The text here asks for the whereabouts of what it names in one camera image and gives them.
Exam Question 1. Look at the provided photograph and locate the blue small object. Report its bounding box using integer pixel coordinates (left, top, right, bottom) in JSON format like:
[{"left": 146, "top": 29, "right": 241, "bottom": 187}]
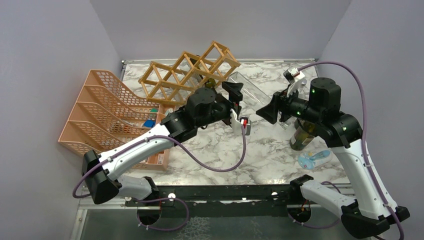
[{"left": 142, "top": 119, "right": 156, "bottom": 128}]

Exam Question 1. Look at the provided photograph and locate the peach desk organizer tray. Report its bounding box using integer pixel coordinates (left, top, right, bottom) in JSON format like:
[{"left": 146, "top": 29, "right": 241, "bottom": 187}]
[{"left": 132, "top": 109, "right": 170, "bottom": 171}]

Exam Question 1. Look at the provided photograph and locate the clear square glass bottle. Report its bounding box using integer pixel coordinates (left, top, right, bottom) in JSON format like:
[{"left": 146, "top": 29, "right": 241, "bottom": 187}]
[{"left": 227, "top": 71, "right": 271, "bottom": 111}]

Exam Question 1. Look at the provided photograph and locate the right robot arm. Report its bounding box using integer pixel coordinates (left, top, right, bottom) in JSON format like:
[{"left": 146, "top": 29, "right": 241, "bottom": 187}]
[{"left": 256, "top": 77, "right": 410, "bottom": 239}]

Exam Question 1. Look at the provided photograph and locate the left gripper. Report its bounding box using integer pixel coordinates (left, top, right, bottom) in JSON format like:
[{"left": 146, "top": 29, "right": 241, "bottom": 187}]
[{"left": 196, "top": 83, "right": 244, "bottom": 128}]

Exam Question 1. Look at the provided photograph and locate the green wine bottle front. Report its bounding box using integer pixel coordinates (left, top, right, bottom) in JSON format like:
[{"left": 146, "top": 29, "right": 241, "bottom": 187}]
[{"left": 289, "top": 119, "right": 316, "bottom": 151}]

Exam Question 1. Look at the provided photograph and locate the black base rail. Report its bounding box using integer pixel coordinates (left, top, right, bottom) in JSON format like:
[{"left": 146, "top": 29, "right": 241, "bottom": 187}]
[{"left": 79, "top": 183, "right": 362, "bottom": 220}]

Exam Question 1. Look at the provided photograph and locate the wooden wine rack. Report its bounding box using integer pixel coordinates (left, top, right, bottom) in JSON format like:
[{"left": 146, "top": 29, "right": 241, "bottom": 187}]
[{"left": 138, "top": 41, "right": 241, "bottom": 106}]

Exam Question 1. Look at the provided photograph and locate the dark green wine bottle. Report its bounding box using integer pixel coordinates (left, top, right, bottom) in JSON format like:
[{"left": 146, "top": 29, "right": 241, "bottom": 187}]
[{"left": 190, "top": 63, "right": 216, "bottom": 88}]

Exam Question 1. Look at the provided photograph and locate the blue white packaged item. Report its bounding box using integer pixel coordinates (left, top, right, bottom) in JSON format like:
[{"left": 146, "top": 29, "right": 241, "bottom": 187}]
[{"left": 297, "top": 149, "right": 333, "bottom": 170}]

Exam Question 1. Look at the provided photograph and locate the peach plastic file rack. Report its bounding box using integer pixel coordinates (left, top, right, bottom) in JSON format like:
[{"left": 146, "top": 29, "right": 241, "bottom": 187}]
[{"left": 58, "top": 69, "right": 163, "bottom": 156}]

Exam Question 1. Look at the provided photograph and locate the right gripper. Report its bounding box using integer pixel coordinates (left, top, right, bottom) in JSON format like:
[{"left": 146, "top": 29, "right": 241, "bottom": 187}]
[{"left": 257, "top": 82, "right": 324, "bottom": 124}]

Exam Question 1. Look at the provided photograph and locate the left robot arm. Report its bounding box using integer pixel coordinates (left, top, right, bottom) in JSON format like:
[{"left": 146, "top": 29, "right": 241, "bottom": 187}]
[{"left": 80, "top": 81, "right": 250, "bottom": 206}]

